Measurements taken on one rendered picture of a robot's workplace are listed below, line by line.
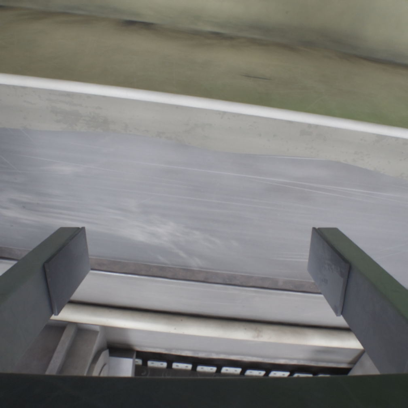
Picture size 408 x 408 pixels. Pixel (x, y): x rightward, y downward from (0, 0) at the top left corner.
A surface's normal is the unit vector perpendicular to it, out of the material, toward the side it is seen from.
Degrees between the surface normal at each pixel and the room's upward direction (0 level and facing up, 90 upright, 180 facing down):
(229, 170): 0
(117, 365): 40
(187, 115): 1
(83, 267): 92
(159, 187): 0
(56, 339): 100
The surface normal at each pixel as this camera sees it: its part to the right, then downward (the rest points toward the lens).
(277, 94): 0.12, -0.74
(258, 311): -0.04, 0.66
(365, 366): -0.99, -0.12
